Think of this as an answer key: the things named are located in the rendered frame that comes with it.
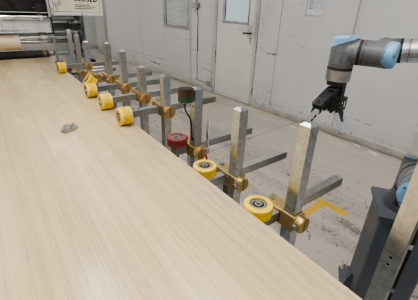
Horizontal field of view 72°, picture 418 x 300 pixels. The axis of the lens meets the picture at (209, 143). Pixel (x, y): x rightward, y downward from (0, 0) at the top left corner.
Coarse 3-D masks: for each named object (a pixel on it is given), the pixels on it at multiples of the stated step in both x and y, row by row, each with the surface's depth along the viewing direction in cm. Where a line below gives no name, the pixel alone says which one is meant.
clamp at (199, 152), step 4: (188, 136) 125; (188, 140) 122; (188, 144) 118; (188, 148) 118; (192, 148) 116; (196, 148) 116; (200, 148) 115; (188, 152) 119; (192, 152) 117; (196, 152) 115; (200, 152) 115; (204, 152) 116; (192, 156) 118; (196, 156) 115; (200, 156) 116; (204, 156) 117
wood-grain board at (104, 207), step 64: (0, 64) 239; (0, 128) 119; (128, 128) 124; (0, 192) 79; (64, 192) 80; (128, 192) 81; (192, 192) 82; (0, 256) 59; (64, 256) 60; (128, 256) 60; (192, 256) 61; (256, 256) 62
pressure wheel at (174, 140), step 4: (168, 136) 116; (172, 136) 116; (176, 136) 115; (180, 136) 117; (184, 136) 116; (168, 140) 114; (172, 140) 113; (176, 140) 113; (180, 140) 113; (184, 140) 114; (168, 144) 115; (172, 144) 113; (176, 144) 113; (180, 144) 114; (184, 144) 115
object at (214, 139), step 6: (228, 132) 134; (246, 132) 138; (204, 138) 126; (210, 138) 127; (216, 138) 128; (222, 138) 130; (228, 138) 132; (204, 144) 124; (210, 144) 127; (174, 150) 116; (180, 150) 117; (186, 150) 120
